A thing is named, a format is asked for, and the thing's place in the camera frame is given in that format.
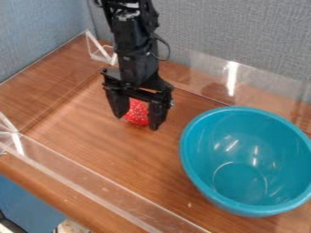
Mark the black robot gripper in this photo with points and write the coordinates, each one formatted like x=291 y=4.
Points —
x=135 y=79

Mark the red toy strawberry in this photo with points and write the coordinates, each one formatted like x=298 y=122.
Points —
x=137 y=113

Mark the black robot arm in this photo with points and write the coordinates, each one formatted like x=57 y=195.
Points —
x=132 y=21

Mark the blue plastic bowl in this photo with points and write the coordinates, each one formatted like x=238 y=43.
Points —
x=247 y=159

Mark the clear acrylic back barrier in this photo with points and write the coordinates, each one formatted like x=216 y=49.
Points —
x=242 y=85

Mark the clear acrylic barrier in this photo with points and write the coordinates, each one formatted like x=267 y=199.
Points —
x=136 y=209
x=242 y=85

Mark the clear acrylic front barrier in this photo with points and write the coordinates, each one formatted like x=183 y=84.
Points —
x=136 y=209

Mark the clear acrylic corner bracket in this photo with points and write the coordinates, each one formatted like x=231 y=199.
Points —
x=100 y=52

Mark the clear acrylic left bracket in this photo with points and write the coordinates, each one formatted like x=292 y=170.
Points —
x=9 y=136

